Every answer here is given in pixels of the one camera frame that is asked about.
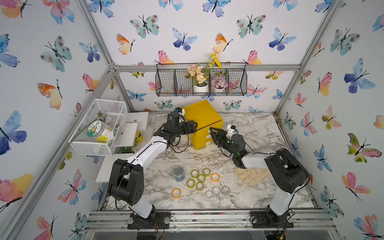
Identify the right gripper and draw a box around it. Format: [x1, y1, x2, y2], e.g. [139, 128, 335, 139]
[210, 127, 238, 159]

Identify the yellow drawer cabinet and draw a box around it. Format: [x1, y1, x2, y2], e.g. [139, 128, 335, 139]
[183, 100, 224, 150]

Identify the orange tape roll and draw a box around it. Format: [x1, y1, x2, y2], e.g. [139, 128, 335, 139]
[171, 188, 182, 199]
[210, 173, 220, 183]

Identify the clear tape roll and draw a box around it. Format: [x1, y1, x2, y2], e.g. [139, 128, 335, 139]
[212, 186, 221, 196]
[221, 186, 231, 196]
[205, 190, 214, 199]

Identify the orange tape roll front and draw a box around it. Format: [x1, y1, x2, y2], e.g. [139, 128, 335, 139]
[171, 188, 182, 199]

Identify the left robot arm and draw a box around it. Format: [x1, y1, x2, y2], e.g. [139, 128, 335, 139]
[107, 108, 198, 229]

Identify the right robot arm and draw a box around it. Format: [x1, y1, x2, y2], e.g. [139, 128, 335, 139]
[210, 126, 310, 229]

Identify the green tape roll front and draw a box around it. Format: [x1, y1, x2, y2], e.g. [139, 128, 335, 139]
[196, 182, 204, 191]

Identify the yellow toy on shelf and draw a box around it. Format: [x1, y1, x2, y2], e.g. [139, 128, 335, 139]
[134, 131, 144, 145]

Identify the peach flowers white pot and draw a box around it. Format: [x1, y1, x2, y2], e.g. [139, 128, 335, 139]
[186, 64, 209, 94]

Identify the white stepped shelf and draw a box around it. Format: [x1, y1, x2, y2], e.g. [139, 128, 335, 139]
[96, 112, 154, 184]

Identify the pink flowers white pot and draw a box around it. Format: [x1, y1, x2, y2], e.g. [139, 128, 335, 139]
[212, 76, 228, 93]

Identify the beige work glove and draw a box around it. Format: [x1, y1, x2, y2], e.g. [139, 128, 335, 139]
[235, 168, 271, 187]

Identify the yellow artificial flower stem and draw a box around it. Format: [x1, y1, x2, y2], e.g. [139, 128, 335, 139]
[204, 52, 222, 77]

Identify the clear mesh storage box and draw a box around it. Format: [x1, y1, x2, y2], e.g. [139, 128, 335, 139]
[68, 99, 128, 157]

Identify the green lid plastic jar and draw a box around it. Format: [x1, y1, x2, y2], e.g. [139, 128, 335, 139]
[87, 121, 115, 144]

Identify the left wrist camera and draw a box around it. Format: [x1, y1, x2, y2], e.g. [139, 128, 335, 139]
[174, 107, 185, 115]

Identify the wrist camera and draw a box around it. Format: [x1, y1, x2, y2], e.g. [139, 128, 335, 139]
[174, 107, 185, 115]
[226, 125, 238, 139]

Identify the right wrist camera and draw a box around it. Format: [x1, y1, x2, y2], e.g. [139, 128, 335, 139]
[226, 125, 238, 139]

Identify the black wire wall basket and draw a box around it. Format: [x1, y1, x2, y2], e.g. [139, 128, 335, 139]
[155, 62, 248, 98]

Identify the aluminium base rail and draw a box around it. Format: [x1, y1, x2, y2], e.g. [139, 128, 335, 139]
[85, 209, 340, 240]

